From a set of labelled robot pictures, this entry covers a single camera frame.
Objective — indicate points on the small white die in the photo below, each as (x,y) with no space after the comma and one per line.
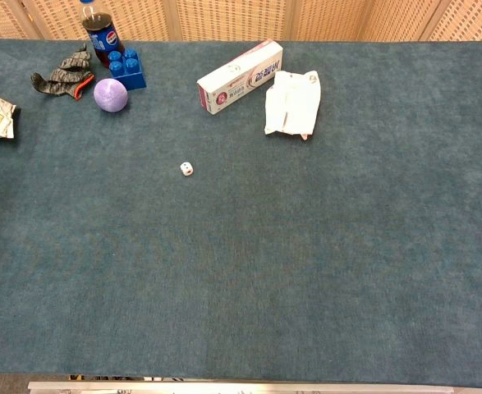
(186,168)

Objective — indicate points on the teal felt table cloth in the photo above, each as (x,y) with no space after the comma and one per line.
(240,246)

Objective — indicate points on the white tissue pack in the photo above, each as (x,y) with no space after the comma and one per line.
(293,102)

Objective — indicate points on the white toothpaste box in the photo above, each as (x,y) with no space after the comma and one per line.
(240,78)

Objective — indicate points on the purple ball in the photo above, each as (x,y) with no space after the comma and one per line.
(110,95)

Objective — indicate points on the blue toy building block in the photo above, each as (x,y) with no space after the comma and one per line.
(128,70)

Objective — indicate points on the woven rattan folding screen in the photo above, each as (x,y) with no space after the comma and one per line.
(240,18)

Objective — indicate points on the grey work glove orange cuff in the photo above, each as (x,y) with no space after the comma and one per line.
(65,77)

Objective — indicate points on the pepsi cola bottle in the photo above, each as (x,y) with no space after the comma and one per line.
(97,33)

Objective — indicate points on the metal table frame rail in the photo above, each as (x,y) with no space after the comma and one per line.
(240,388)

